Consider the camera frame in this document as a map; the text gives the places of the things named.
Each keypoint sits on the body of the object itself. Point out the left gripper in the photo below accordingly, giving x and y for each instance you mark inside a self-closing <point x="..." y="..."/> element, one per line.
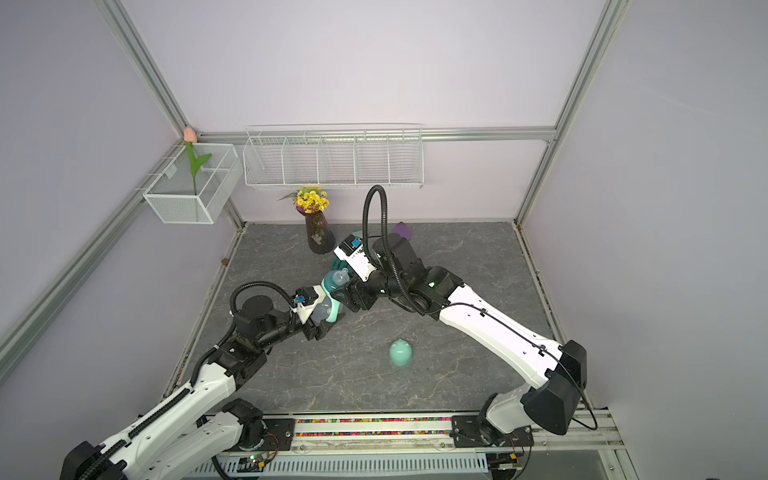
<point x="319" y="331"/>

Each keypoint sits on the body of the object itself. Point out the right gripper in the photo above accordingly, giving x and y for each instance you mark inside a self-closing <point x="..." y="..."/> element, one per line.
<point x="354" y="291"/>

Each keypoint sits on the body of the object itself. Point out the clear baby bottle body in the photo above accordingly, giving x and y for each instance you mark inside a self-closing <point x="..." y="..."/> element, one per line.
<point x="328" y="308"/>

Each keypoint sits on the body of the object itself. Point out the teal bottle collar with nipple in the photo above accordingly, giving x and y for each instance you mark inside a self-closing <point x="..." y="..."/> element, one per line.
<point x="335" y="279"/>

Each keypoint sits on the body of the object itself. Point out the mint bottle cap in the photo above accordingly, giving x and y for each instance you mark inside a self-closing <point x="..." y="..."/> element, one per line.
<point x="400" y="353"/>

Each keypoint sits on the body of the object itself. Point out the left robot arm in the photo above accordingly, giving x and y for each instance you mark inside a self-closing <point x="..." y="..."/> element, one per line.
<point x="203" y="418"/>

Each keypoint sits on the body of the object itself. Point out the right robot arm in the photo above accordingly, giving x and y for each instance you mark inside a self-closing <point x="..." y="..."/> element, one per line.
<point x="555" y="374"/>

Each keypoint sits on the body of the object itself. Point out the dark glass vase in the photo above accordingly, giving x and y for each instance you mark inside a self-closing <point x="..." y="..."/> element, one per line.
<point x="320" y="237"/>

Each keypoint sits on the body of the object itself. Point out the yellow flower bouquet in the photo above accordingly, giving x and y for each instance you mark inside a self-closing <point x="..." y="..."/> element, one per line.
<point x="309" y="199"/>

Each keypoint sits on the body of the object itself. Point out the green circuit board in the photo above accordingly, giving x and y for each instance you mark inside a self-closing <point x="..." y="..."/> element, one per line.
<point x="251" y="464"/>

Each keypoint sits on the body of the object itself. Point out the artificial pink tulip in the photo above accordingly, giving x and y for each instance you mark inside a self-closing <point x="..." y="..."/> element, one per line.
<point x="195" y="162"/>

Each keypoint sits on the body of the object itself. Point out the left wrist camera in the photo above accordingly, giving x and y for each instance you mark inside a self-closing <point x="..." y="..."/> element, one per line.
<point x="306" y="300"/>

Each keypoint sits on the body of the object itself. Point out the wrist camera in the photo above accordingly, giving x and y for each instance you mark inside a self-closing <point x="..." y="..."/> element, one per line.
<point x="306" y="300"/>
<point x="351" y="251"/>

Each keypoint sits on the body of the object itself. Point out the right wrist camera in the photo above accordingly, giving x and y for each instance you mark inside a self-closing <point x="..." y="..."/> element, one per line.
<point x="351" y="251"/>

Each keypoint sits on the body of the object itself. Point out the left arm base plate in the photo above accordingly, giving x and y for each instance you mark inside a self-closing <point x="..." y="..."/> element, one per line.
<point x="273" y="434"/>

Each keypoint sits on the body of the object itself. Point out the white wire wall shelf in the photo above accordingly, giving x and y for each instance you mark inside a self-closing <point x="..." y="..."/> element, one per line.
<point x="334" y="155"/>

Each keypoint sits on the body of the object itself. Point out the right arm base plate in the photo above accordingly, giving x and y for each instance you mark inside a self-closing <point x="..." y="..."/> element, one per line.
<point x="468" y="431"/>

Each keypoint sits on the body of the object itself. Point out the white mesh wall basket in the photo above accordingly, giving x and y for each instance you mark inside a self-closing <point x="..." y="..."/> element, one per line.
<point x="170" y="195"/>

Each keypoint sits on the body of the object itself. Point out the white ventilated cable duct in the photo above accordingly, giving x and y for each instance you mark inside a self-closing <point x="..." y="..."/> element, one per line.
<point x="352" y="466"/>

